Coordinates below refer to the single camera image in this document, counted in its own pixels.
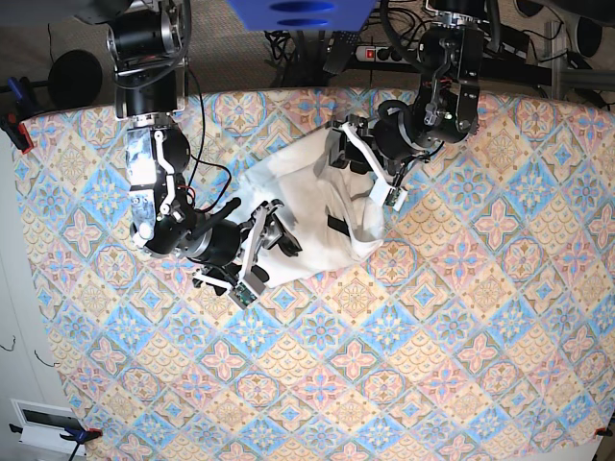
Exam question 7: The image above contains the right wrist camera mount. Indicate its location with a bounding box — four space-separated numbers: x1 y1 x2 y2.
190 200 283 309

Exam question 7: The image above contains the white power strip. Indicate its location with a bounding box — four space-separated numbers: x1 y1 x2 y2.
356 45 406 64

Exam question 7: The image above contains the white wall outlet plate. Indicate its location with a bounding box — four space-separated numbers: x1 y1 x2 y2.
9 399 82 455

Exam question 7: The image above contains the red black clamp upper left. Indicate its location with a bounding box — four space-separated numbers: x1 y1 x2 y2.
1 77 34 154

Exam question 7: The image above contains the patterned tablecloth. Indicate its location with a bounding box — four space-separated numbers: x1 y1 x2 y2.
12 94 614 460

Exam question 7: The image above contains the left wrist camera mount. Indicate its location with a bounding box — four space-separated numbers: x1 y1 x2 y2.
330 115 407 211

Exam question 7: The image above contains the blue clamp lower left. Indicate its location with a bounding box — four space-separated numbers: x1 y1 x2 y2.
9 424 103 446

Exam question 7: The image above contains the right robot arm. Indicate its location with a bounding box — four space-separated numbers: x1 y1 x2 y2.
107 1 302 286

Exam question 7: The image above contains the blue plastic box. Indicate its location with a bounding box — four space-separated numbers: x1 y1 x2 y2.
228 0 376 32

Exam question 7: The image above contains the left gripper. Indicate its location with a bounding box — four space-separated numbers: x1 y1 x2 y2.
326 100 431 175

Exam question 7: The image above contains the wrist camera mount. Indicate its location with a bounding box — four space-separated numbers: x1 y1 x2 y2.
330 115 407 211
190 200 283 309

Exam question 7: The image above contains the white printed T-shirt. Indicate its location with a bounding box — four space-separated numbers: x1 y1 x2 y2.
231 128 385 288

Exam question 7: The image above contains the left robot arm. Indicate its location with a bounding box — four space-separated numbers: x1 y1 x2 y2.
327 1 502 182

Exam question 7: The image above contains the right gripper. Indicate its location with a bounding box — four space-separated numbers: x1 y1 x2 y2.
184 197 303 286

